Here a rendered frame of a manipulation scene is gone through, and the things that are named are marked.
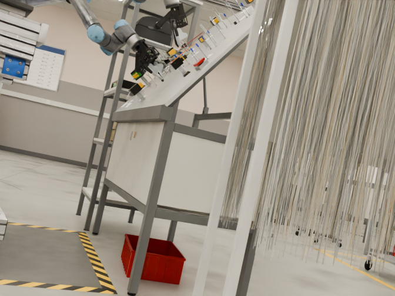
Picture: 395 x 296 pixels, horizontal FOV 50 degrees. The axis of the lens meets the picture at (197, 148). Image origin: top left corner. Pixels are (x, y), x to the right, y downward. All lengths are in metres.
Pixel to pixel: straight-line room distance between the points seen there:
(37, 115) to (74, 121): 0.78
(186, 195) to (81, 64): 8.02
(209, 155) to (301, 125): 0.82
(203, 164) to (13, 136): 8.07
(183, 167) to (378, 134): 0.91
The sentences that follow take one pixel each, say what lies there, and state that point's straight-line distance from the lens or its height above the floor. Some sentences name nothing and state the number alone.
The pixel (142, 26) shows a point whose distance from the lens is 3.31.
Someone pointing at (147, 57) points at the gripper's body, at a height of 1.11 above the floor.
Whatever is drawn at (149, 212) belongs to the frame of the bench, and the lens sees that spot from 1.93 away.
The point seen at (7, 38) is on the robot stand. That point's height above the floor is 1.00.
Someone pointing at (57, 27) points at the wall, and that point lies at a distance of 10.02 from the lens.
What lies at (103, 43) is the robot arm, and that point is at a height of 1.12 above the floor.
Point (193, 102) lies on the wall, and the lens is 9.88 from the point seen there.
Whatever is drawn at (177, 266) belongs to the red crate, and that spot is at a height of 0.09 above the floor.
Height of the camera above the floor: 0.65
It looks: 2 degrees up
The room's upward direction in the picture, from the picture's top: 12 degrees clockwise
